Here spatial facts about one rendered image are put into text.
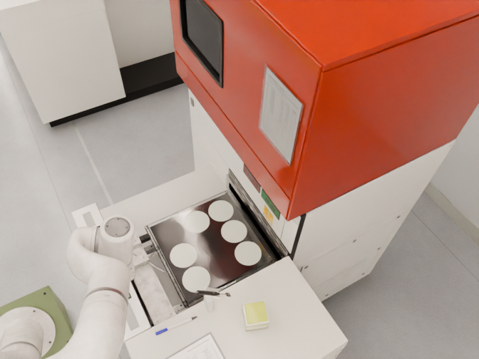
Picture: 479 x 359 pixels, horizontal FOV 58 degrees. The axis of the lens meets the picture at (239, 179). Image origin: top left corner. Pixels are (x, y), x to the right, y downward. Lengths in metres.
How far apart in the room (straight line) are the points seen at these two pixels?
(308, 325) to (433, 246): 1.63
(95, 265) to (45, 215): 2.00
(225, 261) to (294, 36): 0.93
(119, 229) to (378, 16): 0.79
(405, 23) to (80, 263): 0.90
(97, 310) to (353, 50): 0.72
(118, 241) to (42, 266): 1.74
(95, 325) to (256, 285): 0.78
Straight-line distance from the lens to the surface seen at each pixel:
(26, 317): 1.60
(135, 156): 3.13
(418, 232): 2.99
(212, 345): 1.44
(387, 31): 1.03
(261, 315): 1.40
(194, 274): 1.60
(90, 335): 0.83
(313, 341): 1.47
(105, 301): 0.89
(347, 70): 0.96
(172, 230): 1.69
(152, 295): 1.60
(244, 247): 1.65
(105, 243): 1.11
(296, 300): 1.51
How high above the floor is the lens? 2.35
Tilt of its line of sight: 53 degrees down
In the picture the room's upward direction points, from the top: 3 degrees clockwise
